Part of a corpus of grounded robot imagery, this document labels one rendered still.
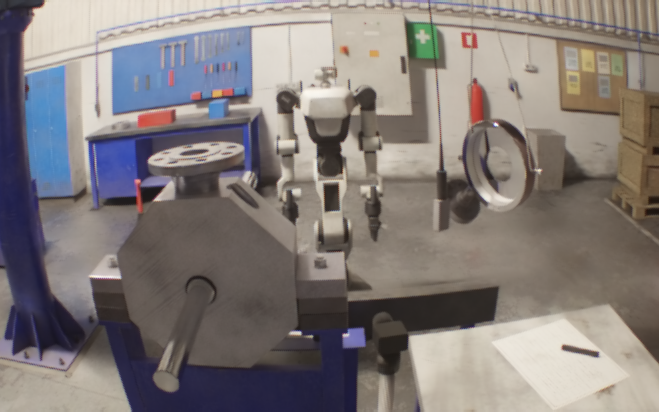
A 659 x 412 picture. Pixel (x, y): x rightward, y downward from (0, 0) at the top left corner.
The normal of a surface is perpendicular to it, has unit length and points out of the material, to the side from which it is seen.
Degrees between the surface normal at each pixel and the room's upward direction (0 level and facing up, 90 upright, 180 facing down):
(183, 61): 90
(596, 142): 90
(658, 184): 90
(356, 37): 90
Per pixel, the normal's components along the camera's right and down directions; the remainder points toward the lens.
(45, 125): -0.04, 0.29
